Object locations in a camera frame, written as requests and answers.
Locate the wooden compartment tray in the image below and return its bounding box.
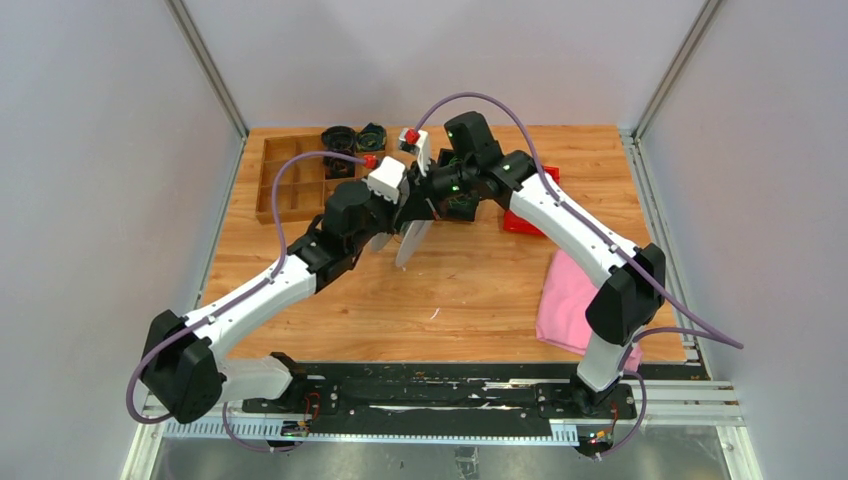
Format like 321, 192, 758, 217
255, 131, 369, 225

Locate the purple cable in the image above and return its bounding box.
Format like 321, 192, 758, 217
125, 150, 379, 454
404, 91, 745, 460

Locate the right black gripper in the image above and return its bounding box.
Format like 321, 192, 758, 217
399, 157, 475, 223

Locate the red plastic bin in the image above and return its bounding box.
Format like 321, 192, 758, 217
501, 164, 561, 238

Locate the aluminium frame rail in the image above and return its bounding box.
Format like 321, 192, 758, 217
622, 1, 762, 479
120, 0, 248, 479

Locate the dark patterned cloth roll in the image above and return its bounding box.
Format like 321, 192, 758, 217
355, 123, 387, 152

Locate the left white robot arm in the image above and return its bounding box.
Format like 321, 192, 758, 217
133, 174, 410, 424

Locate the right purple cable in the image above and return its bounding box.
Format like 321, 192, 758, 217
404, 91, 745, 460

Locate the right aluminium frame rail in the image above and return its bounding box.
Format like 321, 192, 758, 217
622, 1, 762, 479

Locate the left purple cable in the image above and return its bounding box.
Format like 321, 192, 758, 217
125, 150, 379, 454

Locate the grey filament spool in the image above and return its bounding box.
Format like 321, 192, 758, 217
368, 220, 434, 268

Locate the black plastic bin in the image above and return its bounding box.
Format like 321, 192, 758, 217
437, 148, 481, 222

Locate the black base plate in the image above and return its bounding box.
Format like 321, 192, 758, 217
240, 363, 639, 439

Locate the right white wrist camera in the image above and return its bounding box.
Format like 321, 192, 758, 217
397, 128, 431, 177

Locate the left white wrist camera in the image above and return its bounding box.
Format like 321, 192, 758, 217
365, 156, 406, 204

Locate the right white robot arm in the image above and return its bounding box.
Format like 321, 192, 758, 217
395, 111, 666, 417

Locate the black item in tray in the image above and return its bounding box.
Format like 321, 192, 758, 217
322, 152, 357, 180

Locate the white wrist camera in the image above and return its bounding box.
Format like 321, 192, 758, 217
365, 156, 406, 204
397, 128, 431, 177

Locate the pink cloth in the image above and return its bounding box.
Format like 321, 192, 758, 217
535, 249, 644, 372

